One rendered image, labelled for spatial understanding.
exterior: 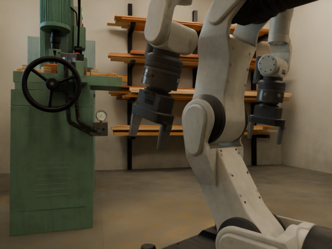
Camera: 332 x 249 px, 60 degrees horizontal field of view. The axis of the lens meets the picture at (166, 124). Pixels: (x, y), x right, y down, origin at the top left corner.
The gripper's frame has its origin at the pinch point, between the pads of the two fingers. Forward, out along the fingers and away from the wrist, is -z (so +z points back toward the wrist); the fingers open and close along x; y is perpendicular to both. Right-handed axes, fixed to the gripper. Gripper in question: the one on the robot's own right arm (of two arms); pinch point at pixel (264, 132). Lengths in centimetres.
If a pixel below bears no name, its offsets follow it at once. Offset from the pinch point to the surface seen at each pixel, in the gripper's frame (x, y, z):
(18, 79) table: 126, 38, 8
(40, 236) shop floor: 101, 32, -74
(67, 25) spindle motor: 131, 9, 44
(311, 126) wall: 86, -345, -22
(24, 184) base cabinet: 114, 37, -48
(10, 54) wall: 380, -40, 34
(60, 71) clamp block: 108, 23, 15
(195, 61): 211, -223, 52
